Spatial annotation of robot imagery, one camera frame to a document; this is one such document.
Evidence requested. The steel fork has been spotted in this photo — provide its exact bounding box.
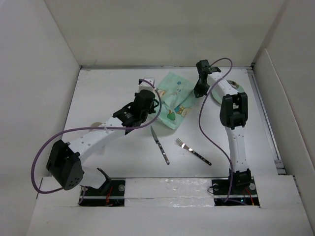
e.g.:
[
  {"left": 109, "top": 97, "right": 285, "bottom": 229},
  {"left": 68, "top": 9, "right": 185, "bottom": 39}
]
[{"left": 175, "top": 138, "right": 212, "bottom": 166}]

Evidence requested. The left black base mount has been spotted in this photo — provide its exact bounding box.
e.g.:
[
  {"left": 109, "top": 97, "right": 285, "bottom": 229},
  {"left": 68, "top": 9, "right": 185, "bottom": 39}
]
[{"left": 78, "top": 168, "right": 126, "bottom": 207}]

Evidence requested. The green floral plate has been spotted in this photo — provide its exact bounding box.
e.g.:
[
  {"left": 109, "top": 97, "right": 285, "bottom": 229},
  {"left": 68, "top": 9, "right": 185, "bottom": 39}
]
[{"left": 211, "top": 79, "right": 245, "bottom": 104}]

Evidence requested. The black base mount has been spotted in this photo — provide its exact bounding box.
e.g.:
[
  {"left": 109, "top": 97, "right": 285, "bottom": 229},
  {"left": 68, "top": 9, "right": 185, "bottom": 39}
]
[
  {"left": 78, "top": 168, "right": 126, "bottom": 207},
  {"left": 207, "top": 169, "right": 260, "bottom": 207}
]

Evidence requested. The steel table knife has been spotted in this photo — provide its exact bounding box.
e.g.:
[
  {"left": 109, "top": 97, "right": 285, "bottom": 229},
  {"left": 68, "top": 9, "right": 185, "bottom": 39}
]
[{"left": 151, "top": 126, "right": 170, "bottom": 165}]

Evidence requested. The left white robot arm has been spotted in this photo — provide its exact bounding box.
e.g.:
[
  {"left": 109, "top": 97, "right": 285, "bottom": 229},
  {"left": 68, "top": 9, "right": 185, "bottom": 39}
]
[{"left": 46, "top": 77, "right": 161, "bottom": 195}]

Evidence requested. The green cartoon print placemat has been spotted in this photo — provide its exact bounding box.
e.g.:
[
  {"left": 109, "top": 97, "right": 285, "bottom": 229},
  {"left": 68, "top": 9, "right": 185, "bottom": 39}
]
[{"left": 157, "top": 72, "right": 196, "bottom": 130}]

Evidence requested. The purple ceramic mug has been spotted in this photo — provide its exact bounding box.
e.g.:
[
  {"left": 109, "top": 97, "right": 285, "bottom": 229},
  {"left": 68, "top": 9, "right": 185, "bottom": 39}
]
[{"left": 90, "top": 122, "right": 104, "bottom": 130}]

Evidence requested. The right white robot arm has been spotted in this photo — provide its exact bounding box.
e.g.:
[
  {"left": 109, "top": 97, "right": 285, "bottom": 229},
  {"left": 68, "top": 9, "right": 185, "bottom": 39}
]
[{"left": 193, "top": 59, "right": 252, "bottom": 194}]

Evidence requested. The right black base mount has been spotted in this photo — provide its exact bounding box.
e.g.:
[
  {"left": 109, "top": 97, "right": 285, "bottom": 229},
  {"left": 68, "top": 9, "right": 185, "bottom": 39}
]
[{"left": 207, "top": 169, "right": 260, "bottom": 207}]

